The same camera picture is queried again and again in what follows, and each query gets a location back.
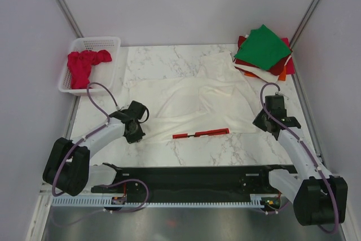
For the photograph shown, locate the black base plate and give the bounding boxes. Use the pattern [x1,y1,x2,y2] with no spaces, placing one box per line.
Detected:
[91,165,297,202]

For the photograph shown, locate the right aluminium corner post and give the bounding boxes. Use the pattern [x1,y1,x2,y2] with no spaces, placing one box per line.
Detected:
[290,0,322,49]

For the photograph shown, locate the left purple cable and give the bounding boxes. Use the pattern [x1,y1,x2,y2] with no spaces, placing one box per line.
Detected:
[50,82,150,227]

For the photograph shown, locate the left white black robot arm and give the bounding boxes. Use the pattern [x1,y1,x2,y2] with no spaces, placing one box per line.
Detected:
[42,101,149,197]

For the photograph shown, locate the purple cable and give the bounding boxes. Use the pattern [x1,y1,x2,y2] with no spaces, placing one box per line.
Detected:
[50,82,150,227]
[259,82,341,235]

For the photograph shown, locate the crumpled red t-shirt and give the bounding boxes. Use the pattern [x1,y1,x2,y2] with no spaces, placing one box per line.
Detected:
[67,50,112,89]

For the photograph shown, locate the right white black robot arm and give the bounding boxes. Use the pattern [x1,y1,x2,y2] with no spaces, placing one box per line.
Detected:
[253,94,348,226]

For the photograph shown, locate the left aluminium corner post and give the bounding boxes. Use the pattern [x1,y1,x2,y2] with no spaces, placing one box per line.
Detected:
[55,0,83,38]

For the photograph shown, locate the folded orange t-shirt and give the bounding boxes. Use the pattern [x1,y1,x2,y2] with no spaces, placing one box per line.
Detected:
[244,67,287,82]

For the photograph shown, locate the white slotted cable duct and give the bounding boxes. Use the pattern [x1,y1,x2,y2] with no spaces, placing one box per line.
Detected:
[51,194,279,208]

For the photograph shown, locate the white coca-cola t-shirt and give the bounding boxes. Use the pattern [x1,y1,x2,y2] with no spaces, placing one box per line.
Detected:
[129,51,258,142]

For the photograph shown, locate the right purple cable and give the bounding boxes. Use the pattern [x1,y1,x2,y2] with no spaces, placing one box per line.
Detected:
[259,82,341,235]

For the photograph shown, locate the folded pink red t-shirt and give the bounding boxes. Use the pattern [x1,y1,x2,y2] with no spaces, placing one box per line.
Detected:
[281,50,296,77]

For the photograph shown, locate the aluminium corner post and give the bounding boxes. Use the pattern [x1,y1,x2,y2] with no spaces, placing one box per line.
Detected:
[55,0,83,38]
[290,0,322,49]

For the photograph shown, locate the folded dark red t-shirt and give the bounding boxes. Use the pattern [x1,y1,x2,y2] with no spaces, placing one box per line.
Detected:
[235,36,290,76]

